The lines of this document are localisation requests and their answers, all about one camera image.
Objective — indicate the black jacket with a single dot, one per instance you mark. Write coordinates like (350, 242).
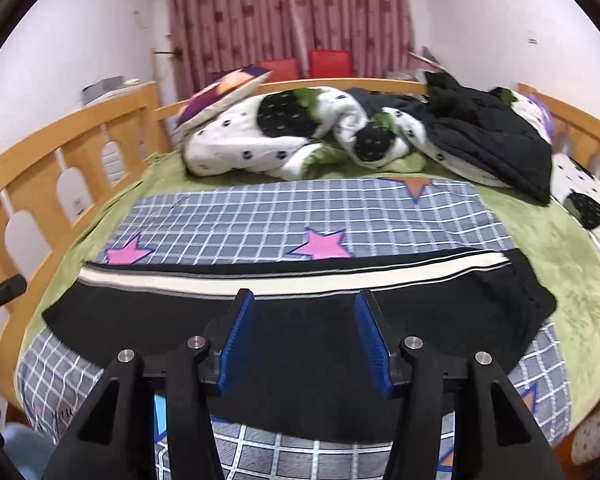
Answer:
(480, 135)

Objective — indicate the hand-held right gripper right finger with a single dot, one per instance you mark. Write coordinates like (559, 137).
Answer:
(375, 347)

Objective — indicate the purple patterned pillow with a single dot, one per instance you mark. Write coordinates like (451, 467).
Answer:
(215, 97)

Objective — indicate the white quilt with black spots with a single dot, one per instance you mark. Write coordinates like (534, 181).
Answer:
(230, 135)

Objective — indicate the polka dot cloth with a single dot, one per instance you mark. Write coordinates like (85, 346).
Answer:
(597, 435)

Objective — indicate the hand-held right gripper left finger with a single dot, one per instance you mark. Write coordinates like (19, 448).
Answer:
(236, 345)

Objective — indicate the white spotted pillow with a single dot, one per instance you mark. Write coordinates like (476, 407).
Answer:
(580, 185)

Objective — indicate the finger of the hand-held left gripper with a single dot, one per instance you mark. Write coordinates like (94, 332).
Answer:
(2, 294)

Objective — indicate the wooden bed frame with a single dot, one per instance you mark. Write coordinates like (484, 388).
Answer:
(40, 155)

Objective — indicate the red chair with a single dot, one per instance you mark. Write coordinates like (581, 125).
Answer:
(279, 69)
(330, 64)

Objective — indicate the green bed sheet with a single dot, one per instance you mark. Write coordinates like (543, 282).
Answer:
(545, 260)

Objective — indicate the black pants with white stripe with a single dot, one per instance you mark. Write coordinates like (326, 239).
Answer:
(305, 325)

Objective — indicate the pink striped curtain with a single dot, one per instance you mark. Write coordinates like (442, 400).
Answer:
(280, 10)

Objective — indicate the grey checked blanket with stars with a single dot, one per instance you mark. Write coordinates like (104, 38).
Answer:
(280, 215)

